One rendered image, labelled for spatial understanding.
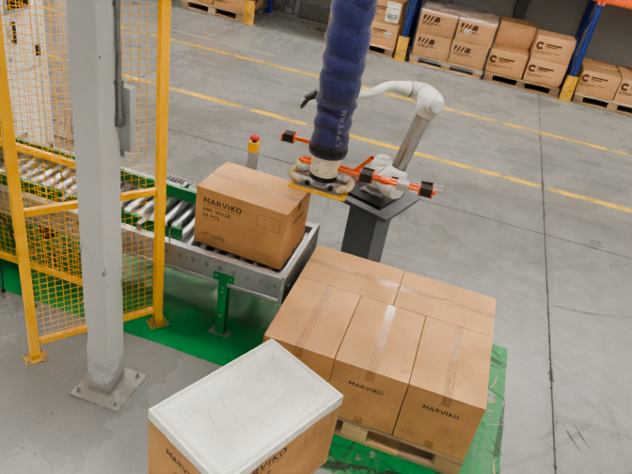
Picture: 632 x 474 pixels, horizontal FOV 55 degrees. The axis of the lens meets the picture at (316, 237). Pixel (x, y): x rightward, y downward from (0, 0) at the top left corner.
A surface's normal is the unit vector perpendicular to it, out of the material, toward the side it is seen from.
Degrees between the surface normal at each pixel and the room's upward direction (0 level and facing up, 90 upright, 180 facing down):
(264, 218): 90
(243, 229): 90
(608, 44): 90
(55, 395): 0
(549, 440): 0
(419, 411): 90
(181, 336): 0
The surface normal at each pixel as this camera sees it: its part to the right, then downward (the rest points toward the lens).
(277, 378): 0.15, -0.83
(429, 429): -0.29, 0.48
